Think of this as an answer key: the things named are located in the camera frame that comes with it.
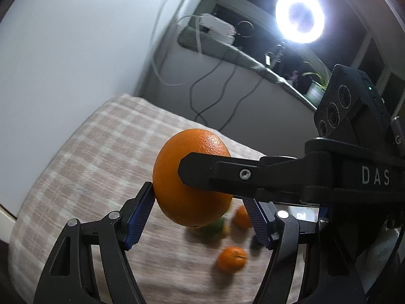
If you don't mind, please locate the small orange fruit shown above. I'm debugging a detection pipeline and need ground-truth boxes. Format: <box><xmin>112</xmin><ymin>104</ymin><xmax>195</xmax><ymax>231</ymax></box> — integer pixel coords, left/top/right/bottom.
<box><xmin>233</xmin><ymin>205</ymin><xmax>254</xmax><ymax>229</ymax></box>

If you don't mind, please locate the potted plant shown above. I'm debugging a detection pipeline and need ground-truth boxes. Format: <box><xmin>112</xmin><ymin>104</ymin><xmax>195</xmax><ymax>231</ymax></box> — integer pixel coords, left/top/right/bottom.
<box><xmin>301</xmin><ymin>63</ymin><xmax>333</xmax><ymax>104</ymax></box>

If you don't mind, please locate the checked tablecloth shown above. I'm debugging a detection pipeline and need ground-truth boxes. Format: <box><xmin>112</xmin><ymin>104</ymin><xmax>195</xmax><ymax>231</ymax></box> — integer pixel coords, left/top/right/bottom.
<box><xmin>8</xmin><ymin>93</ymin><xmax>317</xmax><ymax>304</ymax></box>

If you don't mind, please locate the white power adapter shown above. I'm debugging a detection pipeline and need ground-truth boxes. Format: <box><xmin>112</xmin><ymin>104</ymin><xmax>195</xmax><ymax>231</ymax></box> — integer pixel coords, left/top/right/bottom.
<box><xmin>200</xmin><ymin>13</ymin><xmax>238</xmax><ymax>43</ymax></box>

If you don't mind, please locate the small green fruit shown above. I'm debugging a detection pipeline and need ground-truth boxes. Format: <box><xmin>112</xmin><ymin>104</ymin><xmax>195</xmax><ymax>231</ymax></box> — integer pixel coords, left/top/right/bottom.
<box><xmin>190</xmin><ymin>217</ymin><xmax>229</xmax><ymax>239</ymax></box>

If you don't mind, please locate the large orange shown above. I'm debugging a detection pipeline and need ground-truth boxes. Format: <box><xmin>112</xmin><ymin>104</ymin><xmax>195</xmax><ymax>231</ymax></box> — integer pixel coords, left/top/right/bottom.
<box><xmin>153</xmin><ymin>129</ymin><xmax>233</xmax><ymax>227</ymax></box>

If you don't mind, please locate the ring light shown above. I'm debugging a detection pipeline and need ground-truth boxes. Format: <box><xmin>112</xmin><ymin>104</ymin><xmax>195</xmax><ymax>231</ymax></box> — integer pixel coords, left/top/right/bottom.
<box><xmin>275</xmin><ymin>0</ymin><xmax>326</xmax><ymax>44</ymax></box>

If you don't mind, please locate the long white cable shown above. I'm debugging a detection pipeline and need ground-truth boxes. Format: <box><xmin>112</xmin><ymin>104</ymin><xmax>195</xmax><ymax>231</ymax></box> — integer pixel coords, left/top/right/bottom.
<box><xmin>151</xmin><ymin>0</ymin><xmax>203</xmax><ymax>87</ymax></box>

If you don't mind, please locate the white power strip cable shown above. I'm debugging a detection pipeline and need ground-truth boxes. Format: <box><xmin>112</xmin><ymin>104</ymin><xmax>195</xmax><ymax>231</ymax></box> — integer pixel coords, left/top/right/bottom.
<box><xmin>176</xmin><ymin>14</ymin><xmax>204</xmax><ymax>55</ymax></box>

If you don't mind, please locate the black cable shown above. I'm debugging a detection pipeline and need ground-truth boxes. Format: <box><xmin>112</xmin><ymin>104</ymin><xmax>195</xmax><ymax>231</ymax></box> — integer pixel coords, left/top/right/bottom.
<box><xmin>189</xmin><ymin>51</ymin><xmax>224</xmax><ymax>127</ymax></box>
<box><xmin>220</xmin><ymin>49</ymin><xmax>265</xmax><ymax>131</ymax></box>

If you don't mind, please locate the tangerine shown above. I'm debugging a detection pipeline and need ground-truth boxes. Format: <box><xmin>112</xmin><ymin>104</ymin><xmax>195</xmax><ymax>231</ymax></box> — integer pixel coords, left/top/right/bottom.
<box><xmin>217</xmin><ymin>246</ymin><xmax>248</xmax><ymax>273</ymax></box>

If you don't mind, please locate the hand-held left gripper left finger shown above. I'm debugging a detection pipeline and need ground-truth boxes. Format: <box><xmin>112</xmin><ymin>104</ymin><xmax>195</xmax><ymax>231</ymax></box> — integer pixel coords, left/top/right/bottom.
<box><xmin>33</xmin><ymin>181</ymin><xmax>156</xmax><ymax>304</ymax></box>

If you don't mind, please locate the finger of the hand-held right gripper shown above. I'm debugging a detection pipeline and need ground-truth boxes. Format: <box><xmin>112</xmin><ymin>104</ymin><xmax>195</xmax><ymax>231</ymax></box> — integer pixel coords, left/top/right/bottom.
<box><xmin>178</xmin><ymin>152</ymin><xmax>306</xmax><ymax>204</ymax></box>

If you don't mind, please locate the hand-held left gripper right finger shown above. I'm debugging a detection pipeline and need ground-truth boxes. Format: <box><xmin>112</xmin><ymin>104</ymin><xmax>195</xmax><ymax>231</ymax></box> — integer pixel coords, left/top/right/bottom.
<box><xmin>242</xmin><ymin>198</ymin><xmax>371</xmax><ymax>304</ymax></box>

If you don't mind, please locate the white flat object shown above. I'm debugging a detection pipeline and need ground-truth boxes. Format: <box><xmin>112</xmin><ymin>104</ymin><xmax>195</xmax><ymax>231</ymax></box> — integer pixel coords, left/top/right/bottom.
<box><xmin>289</xmin><ymin>207</ymin><xmax>320</xmax><ymax>222</ymax></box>

